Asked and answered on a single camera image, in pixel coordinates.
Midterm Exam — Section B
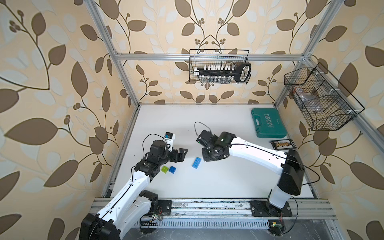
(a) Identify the right wire basket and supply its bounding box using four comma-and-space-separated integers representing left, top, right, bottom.
284, 63, 365, 131

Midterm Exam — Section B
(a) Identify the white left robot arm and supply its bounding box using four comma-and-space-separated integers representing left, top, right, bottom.
79, 139, 188, 240

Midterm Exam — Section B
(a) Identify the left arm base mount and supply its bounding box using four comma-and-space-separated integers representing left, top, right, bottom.
146, 199, 172, 216

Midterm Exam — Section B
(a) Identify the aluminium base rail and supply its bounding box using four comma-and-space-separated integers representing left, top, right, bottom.
86, 197, 337, 230

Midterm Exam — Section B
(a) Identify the dark blue small lego brick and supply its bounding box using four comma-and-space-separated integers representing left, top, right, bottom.
169, 166, 176, 174

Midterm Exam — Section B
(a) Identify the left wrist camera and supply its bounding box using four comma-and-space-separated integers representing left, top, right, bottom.
164, 132, 175, 152

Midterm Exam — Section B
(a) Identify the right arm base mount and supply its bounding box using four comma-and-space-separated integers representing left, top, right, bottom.
250, 200, 293, 218

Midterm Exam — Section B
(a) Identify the back wire basket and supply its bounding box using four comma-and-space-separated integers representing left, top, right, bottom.
189, 49, 252, 85

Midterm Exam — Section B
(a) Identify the black socket tool set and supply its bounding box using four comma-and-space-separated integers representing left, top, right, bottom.
191, 62, 252, 84

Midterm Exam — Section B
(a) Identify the black battery charging board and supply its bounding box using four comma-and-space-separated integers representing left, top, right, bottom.
270, 139, 296, 151

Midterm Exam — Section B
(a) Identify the light blue long lego brick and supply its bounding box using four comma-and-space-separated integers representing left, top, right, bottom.
192, 157, 202, 169

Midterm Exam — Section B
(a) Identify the wire basket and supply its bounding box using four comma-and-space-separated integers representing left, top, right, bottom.
189, 49, 252, 85
284, 63, 365, 131

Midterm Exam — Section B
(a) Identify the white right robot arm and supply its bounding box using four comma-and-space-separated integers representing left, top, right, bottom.
196, 130, 305, 209

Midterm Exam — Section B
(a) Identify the green plastic tool case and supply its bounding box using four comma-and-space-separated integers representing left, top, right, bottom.
251, 108, 287, 139

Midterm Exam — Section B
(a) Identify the plastic bag in basket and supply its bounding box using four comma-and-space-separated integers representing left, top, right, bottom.
293, 87, 324, 113

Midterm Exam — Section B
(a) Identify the lime green small lego brick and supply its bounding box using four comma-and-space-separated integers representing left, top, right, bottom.
161, 166, 169, 174

